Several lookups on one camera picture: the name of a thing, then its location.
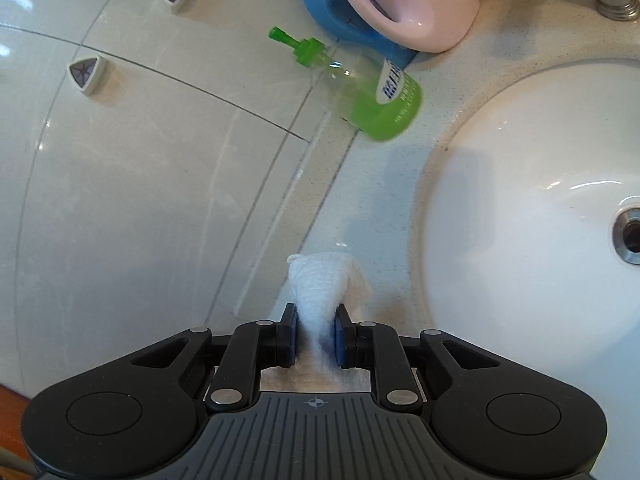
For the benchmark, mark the blue detergent jug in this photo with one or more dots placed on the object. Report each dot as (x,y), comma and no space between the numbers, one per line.
(340,15)

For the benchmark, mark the metal sink drain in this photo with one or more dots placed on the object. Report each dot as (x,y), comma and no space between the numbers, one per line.
(629,234)

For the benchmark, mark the white sink basin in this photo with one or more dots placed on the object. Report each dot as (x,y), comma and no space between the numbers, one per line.
(530,200)

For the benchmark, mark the white paper towel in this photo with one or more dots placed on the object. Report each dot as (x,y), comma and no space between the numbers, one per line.
(320,287)

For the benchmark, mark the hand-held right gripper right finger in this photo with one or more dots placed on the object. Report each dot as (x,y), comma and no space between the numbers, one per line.
(341,336)

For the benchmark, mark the pink detergent jug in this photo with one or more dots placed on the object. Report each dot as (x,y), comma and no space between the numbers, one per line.
(410,2)

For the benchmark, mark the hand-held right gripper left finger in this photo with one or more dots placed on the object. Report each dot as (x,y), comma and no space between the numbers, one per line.
(289,341)

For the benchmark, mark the green pump soap bottle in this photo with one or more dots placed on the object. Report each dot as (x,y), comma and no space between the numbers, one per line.
(372,97)

